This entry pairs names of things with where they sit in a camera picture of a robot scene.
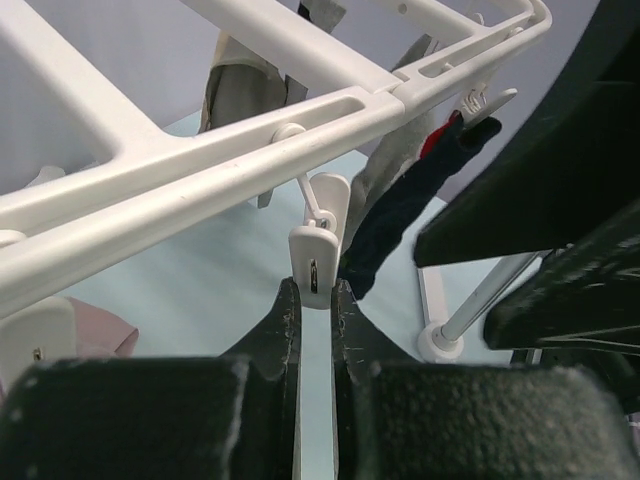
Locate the grey striped sock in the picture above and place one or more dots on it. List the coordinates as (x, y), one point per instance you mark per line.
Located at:
(242, 84)
(395, 153)

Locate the white clothespin side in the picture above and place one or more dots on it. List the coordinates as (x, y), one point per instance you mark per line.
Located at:
(315, 246)

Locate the pink tank top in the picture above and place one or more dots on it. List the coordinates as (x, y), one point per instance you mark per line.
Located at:
(100, 333)

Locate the navy santa sock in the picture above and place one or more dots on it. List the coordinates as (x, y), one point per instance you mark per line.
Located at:
(442, 155)

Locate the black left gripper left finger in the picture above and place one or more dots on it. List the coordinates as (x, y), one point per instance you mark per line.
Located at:
(232, 416)

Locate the grey metal clothes stand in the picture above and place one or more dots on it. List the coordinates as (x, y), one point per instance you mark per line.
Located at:
(442, 339)

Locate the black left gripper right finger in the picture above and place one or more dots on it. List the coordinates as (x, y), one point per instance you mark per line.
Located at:
(399, 418)

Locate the white clip drying hanger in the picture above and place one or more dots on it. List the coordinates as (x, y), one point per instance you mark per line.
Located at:
(151, 185)

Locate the white clothespin corner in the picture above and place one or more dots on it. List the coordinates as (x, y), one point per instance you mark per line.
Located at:
(475, 107)

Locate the white clothespin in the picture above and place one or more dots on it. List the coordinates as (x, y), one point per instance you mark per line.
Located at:
(43, 331)

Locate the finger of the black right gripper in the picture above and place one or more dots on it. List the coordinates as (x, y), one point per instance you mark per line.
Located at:
(588, 297)
(570, 170)

